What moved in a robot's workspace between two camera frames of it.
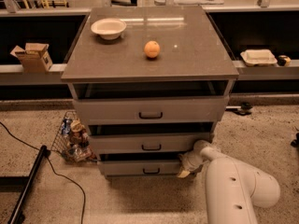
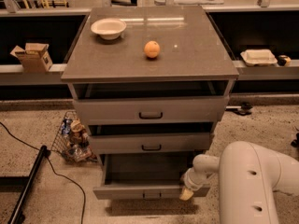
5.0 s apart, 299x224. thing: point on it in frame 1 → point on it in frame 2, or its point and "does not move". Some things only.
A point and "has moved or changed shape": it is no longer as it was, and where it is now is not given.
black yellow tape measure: x=283 y=61 does not move
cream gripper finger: x=183 y=174 → x=186 y=194
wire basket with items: x=73 y=142 does not move
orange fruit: x=151 y=49 does not move
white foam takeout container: x=259 y=57 does not move
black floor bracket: x=244 y=109 does not move
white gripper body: x=191 y=162 → x=189 y=179
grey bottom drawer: x=139 y=167 has moved or changed shape
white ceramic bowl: x=109 y=28 does not move
